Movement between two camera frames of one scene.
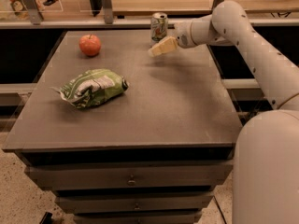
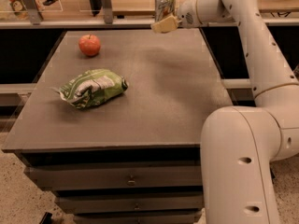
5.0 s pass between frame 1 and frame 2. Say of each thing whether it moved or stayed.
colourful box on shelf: stayed
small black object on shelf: stayed
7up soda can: moved
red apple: stayed
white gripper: moved
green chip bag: stayed
